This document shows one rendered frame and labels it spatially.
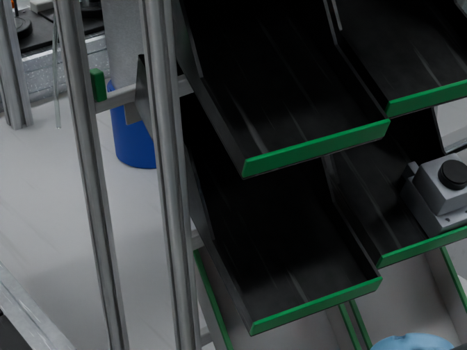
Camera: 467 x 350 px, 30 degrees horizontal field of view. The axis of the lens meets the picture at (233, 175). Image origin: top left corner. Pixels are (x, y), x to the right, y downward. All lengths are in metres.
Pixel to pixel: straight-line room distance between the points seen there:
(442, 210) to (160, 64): 0.31
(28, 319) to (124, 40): 0.59
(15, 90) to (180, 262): 1.11
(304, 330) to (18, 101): 1.11
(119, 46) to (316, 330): 0.81
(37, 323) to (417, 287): 0.49
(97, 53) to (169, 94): 1.31
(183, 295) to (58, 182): 0.87
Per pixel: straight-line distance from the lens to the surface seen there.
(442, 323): 1.01
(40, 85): 2.00
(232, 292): 0.78
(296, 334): 0.92
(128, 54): 1.59
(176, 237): 0.80
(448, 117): 1.85
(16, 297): 1.24
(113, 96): 0.92
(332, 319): 0.92
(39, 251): 1.49
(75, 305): 1.36
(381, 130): 0.72
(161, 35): 0.72
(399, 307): 0.99
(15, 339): 1.15
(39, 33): 2.08
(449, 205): 0.85
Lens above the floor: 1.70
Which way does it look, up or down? 31 degrees down
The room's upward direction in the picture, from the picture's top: 3 degrees counter-clockwise
